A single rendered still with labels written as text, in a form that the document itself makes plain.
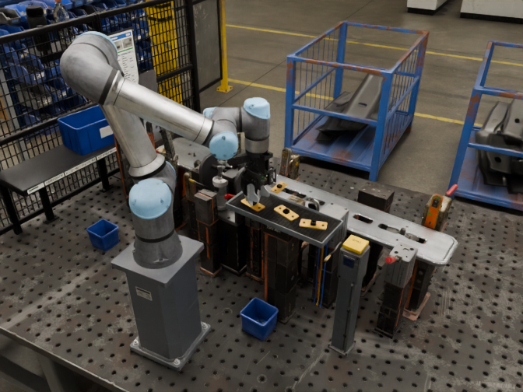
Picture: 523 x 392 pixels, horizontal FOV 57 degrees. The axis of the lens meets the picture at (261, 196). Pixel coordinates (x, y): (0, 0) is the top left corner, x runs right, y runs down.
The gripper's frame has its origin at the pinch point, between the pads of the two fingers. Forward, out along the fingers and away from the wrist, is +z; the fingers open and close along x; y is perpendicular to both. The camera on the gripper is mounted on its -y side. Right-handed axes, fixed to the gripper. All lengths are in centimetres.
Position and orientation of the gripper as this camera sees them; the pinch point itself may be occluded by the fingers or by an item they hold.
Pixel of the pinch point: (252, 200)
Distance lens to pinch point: 160.7
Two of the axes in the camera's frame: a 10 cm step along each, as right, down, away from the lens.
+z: 0.0, 8.3, 5.5
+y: 6.9, 4.0, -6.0
